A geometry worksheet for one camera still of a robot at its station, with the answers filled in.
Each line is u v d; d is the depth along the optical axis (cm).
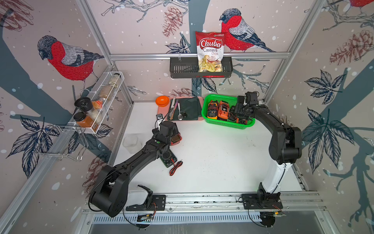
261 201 67
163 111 115
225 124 97
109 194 41
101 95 76
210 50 82
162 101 117
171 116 110
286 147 51
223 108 106
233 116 106
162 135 65
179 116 111
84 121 60
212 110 104
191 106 118
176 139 94
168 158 87
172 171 83
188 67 107
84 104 62
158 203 73
